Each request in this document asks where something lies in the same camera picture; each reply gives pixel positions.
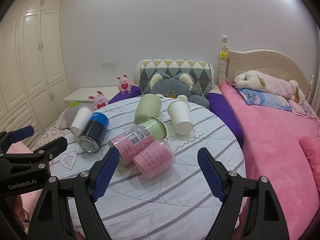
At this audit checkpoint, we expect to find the pink pig toy with heart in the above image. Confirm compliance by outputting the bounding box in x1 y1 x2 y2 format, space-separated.
117 74 132 94

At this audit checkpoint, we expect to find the white paper cup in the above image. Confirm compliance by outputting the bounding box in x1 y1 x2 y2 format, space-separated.
70 106 94 137
167 100 193 135

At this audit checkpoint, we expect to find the blue cartoon pillow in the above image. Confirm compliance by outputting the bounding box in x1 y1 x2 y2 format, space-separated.
233 85 292 112

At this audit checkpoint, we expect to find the pink green labelled jar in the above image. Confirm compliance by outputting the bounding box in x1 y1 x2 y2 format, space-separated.
108 116 167 166

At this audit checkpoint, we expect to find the black blue metal can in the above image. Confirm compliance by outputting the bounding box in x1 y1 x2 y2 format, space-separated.
78 112 109 153

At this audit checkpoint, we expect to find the striped grey quilt cover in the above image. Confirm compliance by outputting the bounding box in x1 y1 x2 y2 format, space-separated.
49 96 247 240

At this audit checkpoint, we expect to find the pink clear plastic cup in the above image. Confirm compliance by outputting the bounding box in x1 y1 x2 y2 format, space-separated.
133 139 176 179

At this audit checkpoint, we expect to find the triangle pattern cushion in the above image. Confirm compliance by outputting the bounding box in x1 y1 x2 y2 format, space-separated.
136 59 214 97

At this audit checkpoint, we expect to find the sage green cup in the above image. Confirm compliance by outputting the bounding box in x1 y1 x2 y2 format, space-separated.
135 94 162 124

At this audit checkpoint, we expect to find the white bedside table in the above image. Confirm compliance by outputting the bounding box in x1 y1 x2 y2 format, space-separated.
63 86 119 102

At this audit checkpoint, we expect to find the heart pattern sheet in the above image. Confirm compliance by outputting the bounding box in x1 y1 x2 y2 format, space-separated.
31 109 70 151

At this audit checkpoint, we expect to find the pink fleece blanket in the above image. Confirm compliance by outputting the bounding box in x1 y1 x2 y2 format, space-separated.
220 82 319 239

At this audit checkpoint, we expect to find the grey cat plush cushion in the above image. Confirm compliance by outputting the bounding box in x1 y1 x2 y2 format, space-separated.
148 72 210 109

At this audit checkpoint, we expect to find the grey flower pillow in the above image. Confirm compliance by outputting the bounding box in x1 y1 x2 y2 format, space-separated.
59 101 89 130

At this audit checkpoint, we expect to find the cream wooden headboard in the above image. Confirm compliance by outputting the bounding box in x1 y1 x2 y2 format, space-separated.
216 35 314 103

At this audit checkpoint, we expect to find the yellow star sticker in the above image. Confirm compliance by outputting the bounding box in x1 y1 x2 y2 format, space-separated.
219 50 228 59

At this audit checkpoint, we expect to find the cream wardrobe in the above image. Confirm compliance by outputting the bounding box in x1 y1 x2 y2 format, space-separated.
1 0 69 148

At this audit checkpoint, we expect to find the pink white plush dog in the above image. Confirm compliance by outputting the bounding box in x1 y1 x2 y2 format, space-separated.
233 70 305 105

